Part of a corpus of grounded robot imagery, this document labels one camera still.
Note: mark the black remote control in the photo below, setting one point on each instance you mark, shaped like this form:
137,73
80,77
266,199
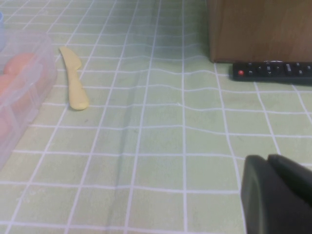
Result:
280,73

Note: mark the brown cardboard box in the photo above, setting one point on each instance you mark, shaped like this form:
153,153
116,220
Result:
256,29

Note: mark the yellow plastic knife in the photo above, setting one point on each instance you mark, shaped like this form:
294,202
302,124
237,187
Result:
75,92

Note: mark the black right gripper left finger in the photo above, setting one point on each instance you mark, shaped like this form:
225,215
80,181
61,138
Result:
268,200

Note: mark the green checkered tablecloth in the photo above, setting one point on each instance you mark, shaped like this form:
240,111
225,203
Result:
156,146

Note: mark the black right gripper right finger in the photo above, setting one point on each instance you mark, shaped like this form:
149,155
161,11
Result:
292,175

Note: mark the clear plastic egg box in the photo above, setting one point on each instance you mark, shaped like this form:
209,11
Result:
47,48

